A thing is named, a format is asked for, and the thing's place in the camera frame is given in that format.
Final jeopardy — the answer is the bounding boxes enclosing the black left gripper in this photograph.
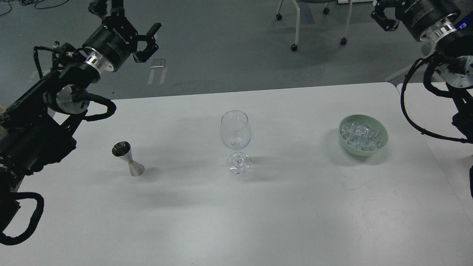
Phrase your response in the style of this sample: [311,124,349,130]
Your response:
[82,0,162,72]

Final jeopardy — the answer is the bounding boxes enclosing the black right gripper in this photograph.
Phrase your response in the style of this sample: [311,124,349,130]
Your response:
[371,0,460,42]

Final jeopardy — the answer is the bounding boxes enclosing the steel double jigger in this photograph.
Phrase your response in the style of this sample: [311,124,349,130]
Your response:
[112,141,145,177]

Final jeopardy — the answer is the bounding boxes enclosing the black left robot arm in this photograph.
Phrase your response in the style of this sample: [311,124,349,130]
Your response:
[0,0,161,246]

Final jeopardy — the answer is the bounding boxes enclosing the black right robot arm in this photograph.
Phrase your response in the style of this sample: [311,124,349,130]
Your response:
[371,0,473,144]

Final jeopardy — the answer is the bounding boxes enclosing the pile of ice cubes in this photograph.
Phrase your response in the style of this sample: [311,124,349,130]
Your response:
[340,121,385,151]

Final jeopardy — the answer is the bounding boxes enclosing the clear wine glass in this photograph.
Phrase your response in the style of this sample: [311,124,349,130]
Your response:
[220,110,252,174]

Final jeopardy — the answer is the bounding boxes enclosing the silver floor socket plate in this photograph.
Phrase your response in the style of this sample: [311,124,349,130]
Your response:
[150,58,167,69]

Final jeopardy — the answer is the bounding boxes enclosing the green bowl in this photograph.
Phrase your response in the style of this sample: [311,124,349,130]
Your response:
[337,114,389,157]

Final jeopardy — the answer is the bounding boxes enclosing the black floor cables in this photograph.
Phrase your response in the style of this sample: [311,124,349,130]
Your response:
[0,0,71,17]

